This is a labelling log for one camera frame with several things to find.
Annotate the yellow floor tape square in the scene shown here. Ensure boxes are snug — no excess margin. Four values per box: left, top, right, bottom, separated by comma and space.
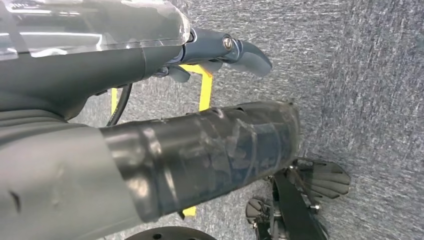
110, 64, 214, 219

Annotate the black round plate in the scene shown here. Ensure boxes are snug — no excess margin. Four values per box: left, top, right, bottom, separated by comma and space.
124, 226, 218, 240

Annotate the black left wrist camera cable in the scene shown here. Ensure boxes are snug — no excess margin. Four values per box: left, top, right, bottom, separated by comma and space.
105, 83, 134, 128

